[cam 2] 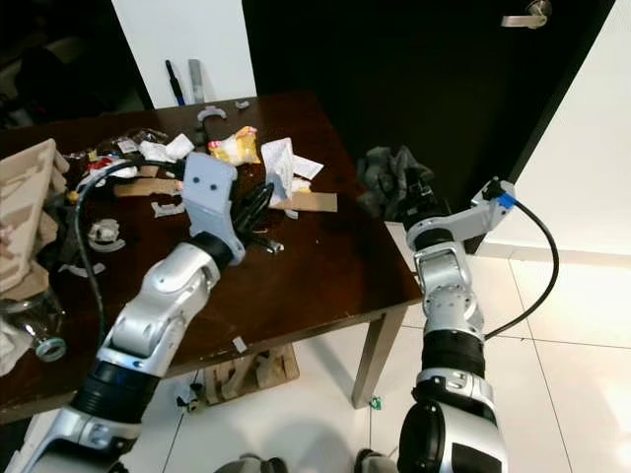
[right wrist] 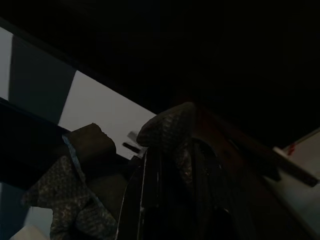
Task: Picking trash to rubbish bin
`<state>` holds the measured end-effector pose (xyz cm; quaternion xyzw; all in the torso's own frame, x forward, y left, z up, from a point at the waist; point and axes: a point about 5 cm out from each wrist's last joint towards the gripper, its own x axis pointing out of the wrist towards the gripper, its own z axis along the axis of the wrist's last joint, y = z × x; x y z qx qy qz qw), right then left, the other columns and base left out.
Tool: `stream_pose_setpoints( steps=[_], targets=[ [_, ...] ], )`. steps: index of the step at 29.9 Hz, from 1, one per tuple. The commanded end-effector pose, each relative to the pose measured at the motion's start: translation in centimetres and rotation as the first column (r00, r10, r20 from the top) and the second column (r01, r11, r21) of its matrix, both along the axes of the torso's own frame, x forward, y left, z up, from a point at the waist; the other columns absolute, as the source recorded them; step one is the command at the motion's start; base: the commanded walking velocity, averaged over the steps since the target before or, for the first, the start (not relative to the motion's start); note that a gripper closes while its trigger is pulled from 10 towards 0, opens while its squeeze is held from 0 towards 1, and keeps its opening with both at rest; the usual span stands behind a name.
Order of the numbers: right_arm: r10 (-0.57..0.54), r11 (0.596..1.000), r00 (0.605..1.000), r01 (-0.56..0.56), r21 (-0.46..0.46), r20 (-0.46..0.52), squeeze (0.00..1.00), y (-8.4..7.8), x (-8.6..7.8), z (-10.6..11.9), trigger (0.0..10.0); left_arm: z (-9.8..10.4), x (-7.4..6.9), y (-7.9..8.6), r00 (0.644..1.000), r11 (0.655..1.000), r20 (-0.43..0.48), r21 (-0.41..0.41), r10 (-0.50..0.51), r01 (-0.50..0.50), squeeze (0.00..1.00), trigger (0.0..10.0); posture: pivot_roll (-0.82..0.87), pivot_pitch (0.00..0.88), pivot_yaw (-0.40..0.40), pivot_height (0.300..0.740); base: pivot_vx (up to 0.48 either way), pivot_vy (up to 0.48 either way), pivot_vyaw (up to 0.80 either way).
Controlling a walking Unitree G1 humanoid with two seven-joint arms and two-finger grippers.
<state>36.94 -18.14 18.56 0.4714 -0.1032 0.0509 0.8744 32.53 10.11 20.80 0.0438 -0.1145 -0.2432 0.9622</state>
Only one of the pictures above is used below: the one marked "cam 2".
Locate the dark brown wooden table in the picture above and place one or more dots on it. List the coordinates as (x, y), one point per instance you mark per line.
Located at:
(325, 266)

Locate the white crumpled tissue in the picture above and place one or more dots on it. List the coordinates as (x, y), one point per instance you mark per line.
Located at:
(168, 150)
(12, 347)

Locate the yellow snack wrapper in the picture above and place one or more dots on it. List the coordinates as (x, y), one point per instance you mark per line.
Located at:
(235, 148)

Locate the small green scrap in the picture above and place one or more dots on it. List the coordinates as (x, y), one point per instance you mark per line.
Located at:
(376, 402)

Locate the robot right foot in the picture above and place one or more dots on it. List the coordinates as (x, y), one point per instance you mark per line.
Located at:
(377, 462)

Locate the grey curved plastic piece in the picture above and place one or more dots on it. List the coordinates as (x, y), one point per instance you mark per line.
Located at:
(212, 110)

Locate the brown cardboard strip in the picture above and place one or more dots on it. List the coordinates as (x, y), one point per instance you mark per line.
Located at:
(143, 187)

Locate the pale right wrist camera mount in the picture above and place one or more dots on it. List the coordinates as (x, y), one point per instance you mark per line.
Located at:
(483, 215)

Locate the beige pulp packaging tray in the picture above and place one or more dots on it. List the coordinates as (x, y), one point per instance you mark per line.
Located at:
(25, 207)

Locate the clear wrapper with red print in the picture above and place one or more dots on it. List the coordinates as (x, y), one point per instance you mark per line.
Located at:
(104, 163)

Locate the brown pulp packaging piece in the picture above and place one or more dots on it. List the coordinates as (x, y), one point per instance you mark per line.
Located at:
(246, 374)

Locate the white curved plastic piece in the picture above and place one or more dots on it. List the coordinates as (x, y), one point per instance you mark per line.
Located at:
(170, 210)
(73, 269)

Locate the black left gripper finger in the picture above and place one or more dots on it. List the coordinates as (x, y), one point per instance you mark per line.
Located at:
(245, 209)
(264, 209)

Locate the white crumpled paper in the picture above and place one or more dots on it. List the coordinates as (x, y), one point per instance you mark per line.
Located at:
(278, 163)

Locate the clear tape roll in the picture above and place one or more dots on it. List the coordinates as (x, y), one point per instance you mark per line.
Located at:
(94, 238)

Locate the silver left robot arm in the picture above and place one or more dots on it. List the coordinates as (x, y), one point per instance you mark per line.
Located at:
(158, 305)

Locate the grey marker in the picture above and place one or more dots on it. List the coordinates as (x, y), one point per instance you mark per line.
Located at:
(196, 82)

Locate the clear plastic bottle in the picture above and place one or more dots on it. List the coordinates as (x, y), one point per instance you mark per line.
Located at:
(39, 325)

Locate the black and blue pen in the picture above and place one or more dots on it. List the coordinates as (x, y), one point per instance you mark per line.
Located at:
(175, 84)

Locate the black door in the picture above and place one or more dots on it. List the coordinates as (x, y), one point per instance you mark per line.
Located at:
(404, 69)

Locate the flat cardboard piece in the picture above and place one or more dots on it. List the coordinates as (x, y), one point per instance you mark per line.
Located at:
(320, 203)

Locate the pale wrist camera mount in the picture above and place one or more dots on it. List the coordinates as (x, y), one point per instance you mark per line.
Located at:
(483, 215)
(209, 192)

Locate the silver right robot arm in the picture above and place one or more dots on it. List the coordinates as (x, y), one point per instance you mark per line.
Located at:
(449, 296)

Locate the pale left wrist camera mount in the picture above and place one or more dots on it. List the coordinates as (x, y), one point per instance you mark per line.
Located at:
(209, 192)

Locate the grey trash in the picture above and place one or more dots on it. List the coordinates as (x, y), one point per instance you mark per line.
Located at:
(385, 179)

